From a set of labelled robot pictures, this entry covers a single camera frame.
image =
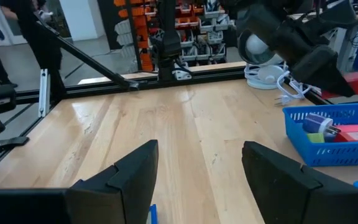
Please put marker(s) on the white arm base bracket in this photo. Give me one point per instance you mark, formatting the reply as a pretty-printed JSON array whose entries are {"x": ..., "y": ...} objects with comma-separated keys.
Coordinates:
[{"x": 183, "y": 74}]

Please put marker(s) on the parts shelf with orange bins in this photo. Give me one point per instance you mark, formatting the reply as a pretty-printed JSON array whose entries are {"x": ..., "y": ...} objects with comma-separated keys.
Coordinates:
[{"x": 140, "y": 21}]

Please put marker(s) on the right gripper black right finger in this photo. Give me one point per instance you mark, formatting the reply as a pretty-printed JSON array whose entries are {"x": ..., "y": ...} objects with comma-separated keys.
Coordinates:
[{"x": 284, "y": 193}]

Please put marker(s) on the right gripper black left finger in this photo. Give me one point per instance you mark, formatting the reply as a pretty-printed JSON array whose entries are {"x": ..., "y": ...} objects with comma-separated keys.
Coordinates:
[{"x": 126, "y": 193}]

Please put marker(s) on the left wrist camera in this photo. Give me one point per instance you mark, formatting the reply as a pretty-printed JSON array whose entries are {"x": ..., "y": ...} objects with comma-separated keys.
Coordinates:
[{"x": 337, "y": 15}]

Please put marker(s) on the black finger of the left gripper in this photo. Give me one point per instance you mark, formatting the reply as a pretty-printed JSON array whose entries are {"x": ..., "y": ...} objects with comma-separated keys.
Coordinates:
[{"x": 331, "y": 82}]

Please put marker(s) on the purple white USB charger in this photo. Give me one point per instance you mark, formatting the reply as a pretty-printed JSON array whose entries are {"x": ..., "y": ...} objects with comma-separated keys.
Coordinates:
[{"x": 314, "y": 123}]

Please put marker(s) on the white desk fan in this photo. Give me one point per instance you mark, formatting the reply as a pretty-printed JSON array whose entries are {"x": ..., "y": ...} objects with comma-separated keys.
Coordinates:
[{"x": 266, "y": 76}]

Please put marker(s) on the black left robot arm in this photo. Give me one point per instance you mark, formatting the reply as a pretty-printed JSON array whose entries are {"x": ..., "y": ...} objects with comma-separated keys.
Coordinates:
[{"x": 278, "y": 28}]

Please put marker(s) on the silver aluminium bar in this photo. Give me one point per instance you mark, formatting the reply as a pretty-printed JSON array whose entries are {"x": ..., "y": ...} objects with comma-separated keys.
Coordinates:
[{"x": 43, "y": 93}]

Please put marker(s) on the black table frame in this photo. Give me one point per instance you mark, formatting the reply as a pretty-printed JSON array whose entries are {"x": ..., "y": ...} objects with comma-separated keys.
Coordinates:
[{"x": 216, "y": 74}]

